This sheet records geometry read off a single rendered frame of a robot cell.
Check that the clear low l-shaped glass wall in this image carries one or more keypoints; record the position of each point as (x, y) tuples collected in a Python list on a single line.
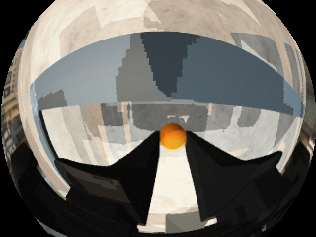
[(71, 134)]

